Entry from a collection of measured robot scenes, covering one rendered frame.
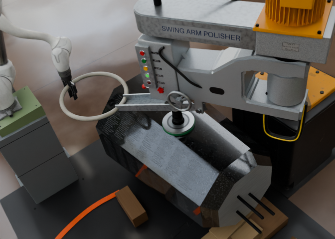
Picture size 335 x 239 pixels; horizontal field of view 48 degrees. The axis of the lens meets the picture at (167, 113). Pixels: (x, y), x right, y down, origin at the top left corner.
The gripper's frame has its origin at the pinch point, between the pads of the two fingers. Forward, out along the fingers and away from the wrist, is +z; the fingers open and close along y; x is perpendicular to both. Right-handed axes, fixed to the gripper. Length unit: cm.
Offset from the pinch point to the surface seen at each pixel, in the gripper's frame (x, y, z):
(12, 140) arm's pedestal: -51, -12, 11
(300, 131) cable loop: 34, 159, -29
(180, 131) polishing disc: 11, 93, -8
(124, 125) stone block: 4.8, 46.2, 10.7
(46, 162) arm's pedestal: -39, -6, 46
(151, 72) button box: 4, 82, -57
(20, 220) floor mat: -78, -10, 85
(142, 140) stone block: 1, 68, 9
